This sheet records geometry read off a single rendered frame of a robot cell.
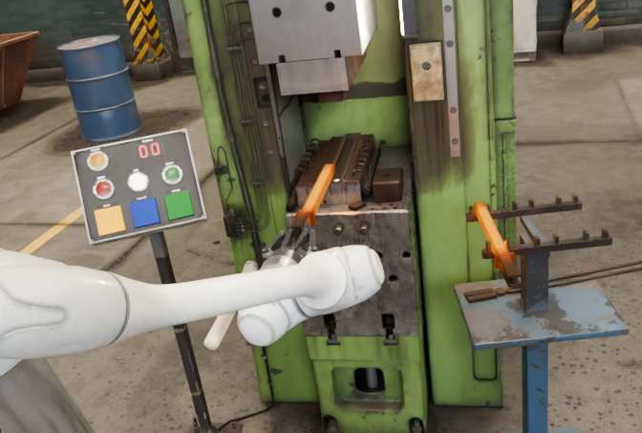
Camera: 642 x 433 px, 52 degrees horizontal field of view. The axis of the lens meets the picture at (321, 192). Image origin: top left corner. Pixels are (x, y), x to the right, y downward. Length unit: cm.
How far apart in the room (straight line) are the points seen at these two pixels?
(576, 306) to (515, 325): 19
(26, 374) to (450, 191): 147
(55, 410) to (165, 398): 186
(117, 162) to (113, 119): 450
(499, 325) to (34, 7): 884
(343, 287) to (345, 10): 91
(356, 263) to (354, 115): 130
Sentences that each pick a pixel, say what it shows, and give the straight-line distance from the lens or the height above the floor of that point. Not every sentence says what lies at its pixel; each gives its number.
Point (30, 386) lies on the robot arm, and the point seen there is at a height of 120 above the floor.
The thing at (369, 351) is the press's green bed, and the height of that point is 41.
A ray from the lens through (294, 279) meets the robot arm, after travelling 109.
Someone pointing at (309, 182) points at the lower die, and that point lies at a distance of 206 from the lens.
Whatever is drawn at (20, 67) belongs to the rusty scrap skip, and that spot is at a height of 51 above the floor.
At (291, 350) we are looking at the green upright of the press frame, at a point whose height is 26.
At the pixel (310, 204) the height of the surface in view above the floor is 107.
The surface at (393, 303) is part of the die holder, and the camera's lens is 212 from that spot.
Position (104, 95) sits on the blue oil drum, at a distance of 648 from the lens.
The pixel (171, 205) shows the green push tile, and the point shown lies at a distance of 199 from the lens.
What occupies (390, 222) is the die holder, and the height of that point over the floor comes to 88.
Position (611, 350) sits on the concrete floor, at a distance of 294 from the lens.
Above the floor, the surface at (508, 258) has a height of 94.
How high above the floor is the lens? 176
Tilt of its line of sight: 23 degrees down
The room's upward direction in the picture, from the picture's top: 8 degrees counter-clockwise
